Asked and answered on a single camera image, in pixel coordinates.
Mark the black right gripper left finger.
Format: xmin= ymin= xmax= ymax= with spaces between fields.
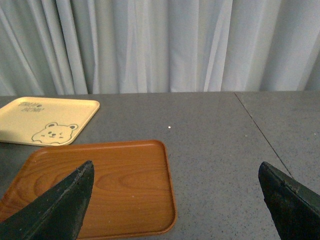
xmin=0 ymin=160 xmax=95 ymax=240

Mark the grey-white curtain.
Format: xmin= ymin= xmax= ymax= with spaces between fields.
xmin=0 ymin=0 xmax=320 ymax=96

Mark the brown wood-grain tray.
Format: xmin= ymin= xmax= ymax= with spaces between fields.
xmin=0 ymin=140 xmax=177 ymax=240

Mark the yellow bear tray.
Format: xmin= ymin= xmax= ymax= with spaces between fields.
xmin=0 ymin=96 xmax=100 ymax=146

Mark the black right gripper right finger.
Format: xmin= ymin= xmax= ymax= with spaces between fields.
xmin=258 ymin=161 xmax=320 ymax=240

